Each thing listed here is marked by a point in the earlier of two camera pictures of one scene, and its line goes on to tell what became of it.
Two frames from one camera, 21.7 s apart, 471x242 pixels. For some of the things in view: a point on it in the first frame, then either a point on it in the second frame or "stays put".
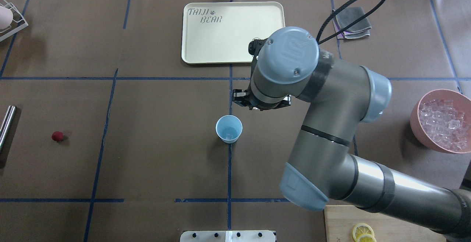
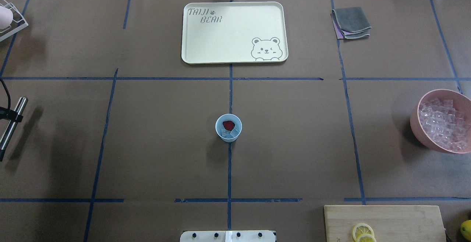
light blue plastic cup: [229, 128] stays put
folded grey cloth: [361, 27] stays put
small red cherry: [57, 136] to [229, 125]
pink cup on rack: [6, 17] stays put
